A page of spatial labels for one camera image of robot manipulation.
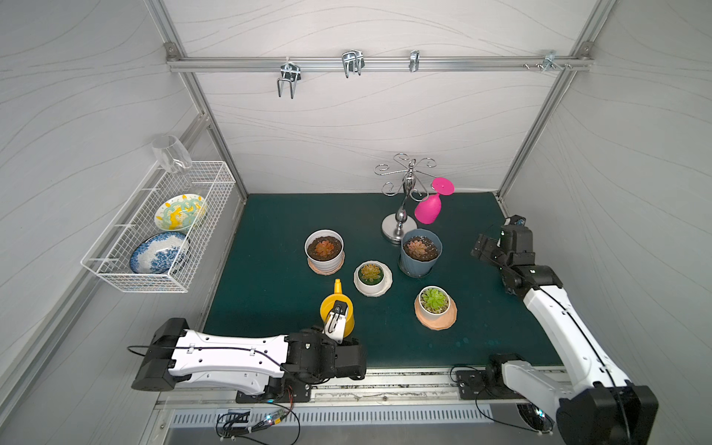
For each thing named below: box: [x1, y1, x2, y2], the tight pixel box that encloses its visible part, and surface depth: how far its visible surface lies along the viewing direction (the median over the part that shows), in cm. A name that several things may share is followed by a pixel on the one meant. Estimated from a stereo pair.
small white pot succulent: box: [353, 260, 394, 298], surface depth 90 cm
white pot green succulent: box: [418, 285, 451, 319], surface depth 82 cm
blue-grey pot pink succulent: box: [398, 228, 444, 279], surface depth 95 cm
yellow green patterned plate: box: [154, 193, 207, 231], surface depth 71 cm
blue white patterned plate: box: [129, 231, 188, 275], surface depth 63 cm
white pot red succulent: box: [304, 228, 345, 271], surface depth 93 cm
